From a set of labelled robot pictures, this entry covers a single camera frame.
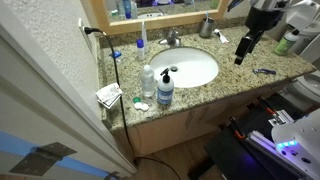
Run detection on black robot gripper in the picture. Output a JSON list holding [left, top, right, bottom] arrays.
[[234, 7, 284, 65]]

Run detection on blue white toothbrush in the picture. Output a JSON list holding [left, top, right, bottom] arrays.
[[205, 11, 209, 23]]

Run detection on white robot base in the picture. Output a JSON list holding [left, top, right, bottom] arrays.
[[246, 108, 320, 180]]

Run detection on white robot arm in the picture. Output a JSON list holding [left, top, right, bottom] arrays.
[[234, 0, 320, 65]]

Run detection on silver metal cup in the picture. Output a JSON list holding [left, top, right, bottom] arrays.
[[199, 18, 214, 38]]

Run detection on white toothpaste tube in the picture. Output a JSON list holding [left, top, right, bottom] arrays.
[[213, 29, 229, 44]]

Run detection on green soap bottle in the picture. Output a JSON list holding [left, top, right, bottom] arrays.
[[274, 29, 300, 56]]

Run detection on white toilet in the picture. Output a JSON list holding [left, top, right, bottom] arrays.
[[286, 0, 320, 111]]

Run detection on white oval sink basin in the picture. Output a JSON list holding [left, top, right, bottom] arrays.
[[149, 47, 219, 88]]

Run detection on chrome sink faucet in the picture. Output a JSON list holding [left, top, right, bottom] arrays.
[[159, 27, 181, 47]]

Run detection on blue label pump bottle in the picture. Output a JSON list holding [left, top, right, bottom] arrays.
[[157, 68, 174, 105]]

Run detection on black robot cart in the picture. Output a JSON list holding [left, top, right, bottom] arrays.
[[188, 93, 306, 180]]

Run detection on clear plastic bottle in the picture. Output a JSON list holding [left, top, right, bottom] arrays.
[[140, 65, 155, 97]]

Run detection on small blue cap bottle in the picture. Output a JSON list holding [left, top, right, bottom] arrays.
[[136, 39, 145, 60]]

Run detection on white contact lens case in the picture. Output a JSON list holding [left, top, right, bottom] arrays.
[[133, 97, 149, 111]]

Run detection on small blue object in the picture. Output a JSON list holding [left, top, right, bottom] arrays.
[[110, 51, 122, 59]]

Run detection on wooden vanity cabinet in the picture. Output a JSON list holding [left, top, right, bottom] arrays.
[[111, 84, 294, 161]]

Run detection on white paper packets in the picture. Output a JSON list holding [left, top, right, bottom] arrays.
[[96, 83, 123, 109]]

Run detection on wood framed mirror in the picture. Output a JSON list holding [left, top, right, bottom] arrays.
[[86, 0, 229, 35]]

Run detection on white door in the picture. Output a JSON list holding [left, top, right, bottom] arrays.
[[1, 27, 136, 180]]

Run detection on metal door hinge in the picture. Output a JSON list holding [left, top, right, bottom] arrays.
[[9, 142, 76, 176]]

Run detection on black power cord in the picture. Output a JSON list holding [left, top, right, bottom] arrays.
[[83, 26, 183, 180]]

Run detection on white wall outlet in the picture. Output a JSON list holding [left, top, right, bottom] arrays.
[[78, 18, 95, 58]]

